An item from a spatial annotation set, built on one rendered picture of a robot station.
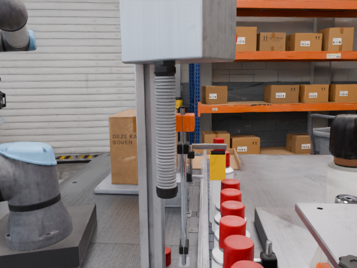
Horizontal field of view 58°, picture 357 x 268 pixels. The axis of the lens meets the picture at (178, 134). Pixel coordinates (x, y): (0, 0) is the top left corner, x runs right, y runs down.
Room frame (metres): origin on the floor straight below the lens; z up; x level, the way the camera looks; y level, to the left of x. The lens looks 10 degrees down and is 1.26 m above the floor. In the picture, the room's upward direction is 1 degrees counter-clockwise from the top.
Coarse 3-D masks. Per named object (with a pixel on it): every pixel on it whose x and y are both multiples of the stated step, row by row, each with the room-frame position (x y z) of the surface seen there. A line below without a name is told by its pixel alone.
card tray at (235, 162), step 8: (200, 152) 1.79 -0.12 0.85; (208, 152) 1.78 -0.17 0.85; (232, 152) 1.77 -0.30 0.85; (192, 160) 1.65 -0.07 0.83; (200, 160) 1.65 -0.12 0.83; (208, 160) 1.65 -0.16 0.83; (232, 160) 1.64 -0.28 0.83; (192, 168) 1.50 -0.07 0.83; (200, 168) 1.50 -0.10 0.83; (232, 168) 1.49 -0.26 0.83
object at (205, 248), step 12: (204, 156) 1.21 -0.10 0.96; (204, 168) 1.04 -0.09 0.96; (204, 180) 0.91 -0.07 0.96; (204, 192) 0.81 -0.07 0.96; (204, 204) 0.73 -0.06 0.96; (204, 216) 0.66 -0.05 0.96; (204, 228) 0.60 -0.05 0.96; (204, 240) 0.55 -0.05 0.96; (204, 252) 0.51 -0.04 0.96; (204, 264) 0.48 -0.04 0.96
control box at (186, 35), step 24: (120, 0) 0.55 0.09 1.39; (144, 0) 0.52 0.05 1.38; (168, 0) 0.49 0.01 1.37; (192, 0) 0.46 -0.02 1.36; (216, 0) 0.47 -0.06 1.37; (120, 24) 0.56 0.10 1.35; (144, 24) 0.52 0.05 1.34; (168, 24) 0.49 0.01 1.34; (192, 24) 0.46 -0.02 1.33; (216, 24) 0.48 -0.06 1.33; (144, 48) 0.52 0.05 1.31; (168, 48) 0.49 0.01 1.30; (192, 48) 0.46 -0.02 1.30; (216, 48) 0.48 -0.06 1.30
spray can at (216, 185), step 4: (228, 152) 0.75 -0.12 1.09; (228, 156) 0.74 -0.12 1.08; (228, 160) 0.74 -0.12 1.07; (228, 164) 0.74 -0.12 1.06; (228, 168) 0.74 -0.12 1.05; (228, 172) 0.73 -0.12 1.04; (232, 172) 0.74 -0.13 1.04; (228, 176) 0.73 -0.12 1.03; (232, 176) 0.74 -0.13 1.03; (212, 180) 0.75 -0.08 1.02; (216, 180) 0.73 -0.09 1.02; (212, 184) 0.75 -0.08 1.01; (216, 184) 0.73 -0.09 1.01; (220, 184) 0.73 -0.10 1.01; (212, 188) 0.75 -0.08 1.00; (216, 188) 0.73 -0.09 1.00; (220, 188) 0.73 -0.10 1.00; (212, 192) 0.75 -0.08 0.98; (216, 192) 0.73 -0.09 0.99; (212, 196) 0.75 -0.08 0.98; (216, 196) 0.73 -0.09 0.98; (212, 200) 0.75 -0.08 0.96; (216, 200) 0.73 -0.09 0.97; (212, 204) 0.75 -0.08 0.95; (212, 208) 0.75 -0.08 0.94; (212, 212) 0.75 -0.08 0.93; (212, 216) 0.75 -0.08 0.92; (212, 220) 0.75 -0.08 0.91; (212, 224) 0.75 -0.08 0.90; (212, 228) 0.75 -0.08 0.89; (212, 232) 0.74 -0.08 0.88
